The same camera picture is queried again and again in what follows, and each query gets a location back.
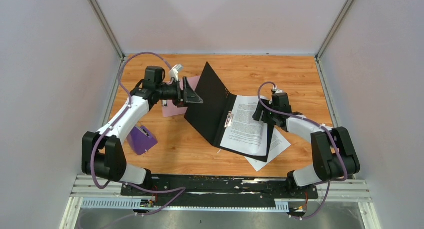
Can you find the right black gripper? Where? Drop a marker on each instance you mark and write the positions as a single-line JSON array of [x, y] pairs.
[[256, 116]]

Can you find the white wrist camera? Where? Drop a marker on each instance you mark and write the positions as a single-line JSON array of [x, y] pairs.
[[276, 90], [174, 72]]

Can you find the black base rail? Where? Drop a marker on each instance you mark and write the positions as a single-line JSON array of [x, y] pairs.
[[217, 194]]

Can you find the red folder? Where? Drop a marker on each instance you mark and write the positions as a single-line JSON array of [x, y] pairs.
[[212, 117]]

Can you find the purple box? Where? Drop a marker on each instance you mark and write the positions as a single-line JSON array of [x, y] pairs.
[[141, 140]]

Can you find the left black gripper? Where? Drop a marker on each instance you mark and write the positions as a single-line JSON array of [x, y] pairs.
[[190, 96]]

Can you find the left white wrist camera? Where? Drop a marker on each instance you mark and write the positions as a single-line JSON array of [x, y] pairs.
[[174, 72]]

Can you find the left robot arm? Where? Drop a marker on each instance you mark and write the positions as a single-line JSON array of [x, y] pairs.
[[102, 151]]

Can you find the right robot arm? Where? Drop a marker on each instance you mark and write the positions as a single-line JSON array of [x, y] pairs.
[[334, 157]]

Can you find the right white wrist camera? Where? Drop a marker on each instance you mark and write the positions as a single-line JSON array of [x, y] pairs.
[[276, 90]]

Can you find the printed paper sheet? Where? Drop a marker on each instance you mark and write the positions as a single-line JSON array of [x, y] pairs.
[[244, 134], [278, 145]]

